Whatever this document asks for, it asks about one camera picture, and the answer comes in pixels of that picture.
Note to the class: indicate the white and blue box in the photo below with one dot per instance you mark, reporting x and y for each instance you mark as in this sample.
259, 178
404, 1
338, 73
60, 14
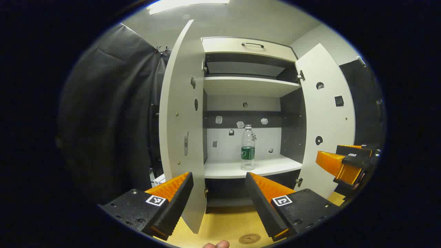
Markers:
159, 179

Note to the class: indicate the white and grey cabinet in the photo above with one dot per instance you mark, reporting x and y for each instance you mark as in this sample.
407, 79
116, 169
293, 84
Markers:
234, 168

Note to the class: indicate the ceiling light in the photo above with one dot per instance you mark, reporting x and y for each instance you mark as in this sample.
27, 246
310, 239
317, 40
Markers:
186, 4

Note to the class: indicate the clear plastic bottle green label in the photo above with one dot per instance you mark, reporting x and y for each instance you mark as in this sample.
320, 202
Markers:
247, 151

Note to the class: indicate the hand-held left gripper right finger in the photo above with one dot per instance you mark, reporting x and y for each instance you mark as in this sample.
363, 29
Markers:
260, 203

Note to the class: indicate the white cabinet door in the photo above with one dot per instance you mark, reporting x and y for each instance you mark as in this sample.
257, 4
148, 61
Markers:
179, 86
330, 120

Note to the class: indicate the round brown coaster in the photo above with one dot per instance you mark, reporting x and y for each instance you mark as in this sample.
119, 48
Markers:
249, 238

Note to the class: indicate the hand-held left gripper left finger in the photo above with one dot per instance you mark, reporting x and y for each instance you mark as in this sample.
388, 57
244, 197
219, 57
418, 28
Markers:
179, 199

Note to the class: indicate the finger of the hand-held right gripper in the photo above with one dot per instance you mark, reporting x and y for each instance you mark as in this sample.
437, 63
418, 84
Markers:
332, 163
355, 148

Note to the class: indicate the white cabinet drawer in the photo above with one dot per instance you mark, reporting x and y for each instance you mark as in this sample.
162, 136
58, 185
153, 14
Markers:
224, 46

